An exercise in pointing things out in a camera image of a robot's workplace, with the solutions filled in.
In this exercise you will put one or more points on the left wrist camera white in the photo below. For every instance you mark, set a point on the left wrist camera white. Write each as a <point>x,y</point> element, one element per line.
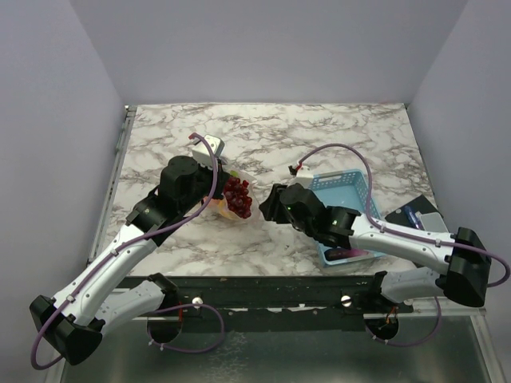
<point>206,149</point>

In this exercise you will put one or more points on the light blue plastic basket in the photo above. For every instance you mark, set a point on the light blue plastic basket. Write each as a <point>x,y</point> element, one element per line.
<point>346,189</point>

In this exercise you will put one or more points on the long purple eggplant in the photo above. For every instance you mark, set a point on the long purple eggplant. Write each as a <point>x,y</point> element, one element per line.
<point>338,253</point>

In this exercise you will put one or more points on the black mounting rail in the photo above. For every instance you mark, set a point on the black mounting rail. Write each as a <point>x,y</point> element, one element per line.
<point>276,304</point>

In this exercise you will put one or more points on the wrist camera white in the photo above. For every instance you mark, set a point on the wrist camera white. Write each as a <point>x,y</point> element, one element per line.
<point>206,149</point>
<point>300,174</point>

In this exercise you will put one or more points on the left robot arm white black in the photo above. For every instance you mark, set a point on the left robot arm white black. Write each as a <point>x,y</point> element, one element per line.
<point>75,319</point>

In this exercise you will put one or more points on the dark red grapes bunch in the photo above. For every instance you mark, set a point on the dark red grapes bunch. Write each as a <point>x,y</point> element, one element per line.
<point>236,192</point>

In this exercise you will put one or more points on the clear zip top bag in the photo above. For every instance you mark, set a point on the clear zip top bag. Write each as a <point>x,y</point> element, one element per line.
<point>232,171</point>

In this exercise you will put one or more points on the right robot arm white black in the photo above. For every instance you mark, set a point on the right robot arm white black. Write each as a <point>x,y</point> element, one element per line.
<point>455,266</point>

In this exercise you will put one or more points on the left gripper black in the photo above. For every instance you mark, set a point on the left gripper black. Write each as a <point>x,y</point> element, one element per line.
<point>222,177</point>

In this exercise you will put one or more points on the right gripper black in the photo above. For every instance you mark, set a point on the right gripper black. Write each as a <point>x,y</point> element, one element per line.
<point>271,206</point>

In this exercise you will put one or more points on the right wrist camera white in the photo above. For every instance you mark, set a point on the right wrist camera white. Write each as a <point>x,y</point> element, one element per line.
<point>300,174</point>

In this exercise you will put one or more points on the yellow bell pepper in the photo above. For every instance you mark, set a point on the yellow bell pepper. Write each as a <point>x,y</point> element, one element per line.
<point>223,210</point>

